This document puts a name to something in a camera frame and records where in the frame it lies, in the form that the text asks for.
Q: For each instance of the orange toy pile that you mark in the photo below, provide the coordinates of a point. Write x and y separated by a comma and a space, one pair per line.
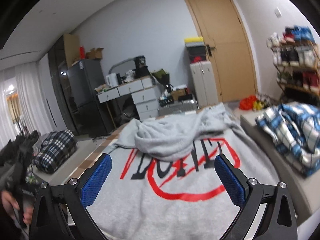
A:
253, 103

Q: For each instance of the black yellow box stack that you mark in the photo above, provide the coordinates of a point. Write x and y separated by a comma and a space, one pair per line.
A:
196, 49

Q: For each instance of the person's left hand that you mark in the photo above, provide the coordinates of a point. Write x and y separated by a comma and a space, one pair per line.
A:
10, 204

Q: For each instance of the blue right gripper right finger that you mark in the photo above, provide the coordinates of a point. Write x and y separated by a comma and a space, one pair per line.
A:
232, 179

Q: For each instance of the grey hoodie with red print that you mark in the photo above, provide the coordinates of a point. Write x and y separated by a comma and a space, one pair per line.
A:
163, 183

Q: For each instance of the cardboard box on fridge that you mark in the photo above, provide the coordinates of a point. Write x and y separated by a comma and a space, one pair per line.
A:
95, 54

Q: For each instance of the blue white plaid blanket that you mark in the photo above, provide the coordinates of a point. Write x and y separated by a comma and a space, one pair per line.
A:
294, 130

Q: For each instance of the dark grey refrigerator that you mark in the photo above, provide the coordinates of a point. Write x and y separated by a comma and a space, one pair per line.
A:
91, 116

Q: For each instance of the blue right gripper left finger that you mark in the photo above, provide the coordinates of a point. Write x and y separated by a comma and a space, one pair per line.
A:
92, 180

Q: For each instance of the wooden door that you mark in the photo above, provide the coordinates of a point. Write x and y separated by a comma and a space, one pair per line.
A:
227, 45

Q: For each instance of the wooden shoe rack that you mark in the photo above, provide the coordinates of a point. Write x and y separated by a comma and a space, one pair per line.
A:
295, 56

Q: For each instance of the black white plaid blanket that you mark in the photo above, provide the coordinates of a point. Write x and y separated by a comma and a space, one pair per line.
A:
55, 150

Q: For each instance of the white two-door cabinet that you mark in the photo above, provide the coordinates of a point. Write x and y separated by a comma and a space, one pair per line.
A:
204, 83

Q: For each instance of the white electric kettle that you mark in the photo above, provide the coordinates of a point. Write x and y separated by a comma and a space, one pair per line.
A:
112, 80

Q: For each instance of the black coffee machine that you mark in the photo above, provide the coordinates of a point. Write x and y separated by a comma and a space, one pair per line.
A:
141, 69

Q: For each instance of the white drawer desk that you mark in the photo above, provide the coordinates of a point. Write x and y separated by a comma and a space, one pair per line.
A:
144, 92

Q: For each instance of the white curtain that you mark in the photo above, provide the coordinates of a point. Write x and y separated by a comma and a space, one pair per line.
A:
31, 98

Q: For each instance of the checked bed sheet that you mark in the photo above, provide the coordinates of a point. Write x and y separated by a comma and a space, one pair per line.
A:
92, 157

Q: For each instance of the silver suitcase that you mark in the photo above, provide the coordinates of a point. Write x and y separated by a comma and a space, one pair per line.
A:
178, 107

